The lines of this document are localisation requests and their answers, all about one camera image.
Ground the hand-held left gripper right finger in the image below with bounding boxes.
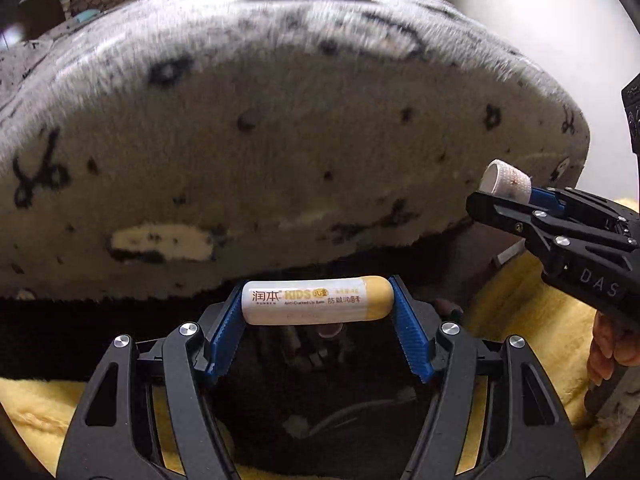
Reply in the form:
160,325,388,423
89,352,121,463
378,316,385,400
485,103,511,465
387,275,587,480

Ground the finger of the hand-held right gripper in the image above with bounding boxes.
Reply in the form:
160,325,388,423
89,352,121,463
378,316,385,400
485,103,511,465
527,186,627,234
466,190,639,271

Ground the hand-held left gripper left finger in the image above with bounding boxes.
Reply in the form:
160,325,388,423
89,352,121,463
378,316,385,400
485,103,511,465
56,277,251,480

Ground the small white roll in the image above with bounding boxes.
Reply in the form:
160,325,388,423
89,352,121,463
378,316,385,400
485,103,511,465
480,159,533,199

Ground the white and yellow lip balm tube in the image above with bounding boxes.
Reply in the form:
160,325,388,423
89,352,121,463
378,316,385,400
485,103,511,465
242,276,396,326

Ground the person's right hand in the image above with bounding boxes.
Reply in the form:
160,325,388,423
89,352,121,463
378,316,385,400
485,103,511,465
586,310,640,387

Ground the yellow fluffy blanket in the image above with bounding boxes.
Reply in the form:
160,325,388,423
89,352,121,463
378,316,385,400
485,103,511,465
0,197,640,480

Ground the grey printed blanket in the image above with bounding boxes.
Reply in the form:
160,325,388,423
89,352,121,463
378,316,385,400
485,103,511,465
0,0,591,302

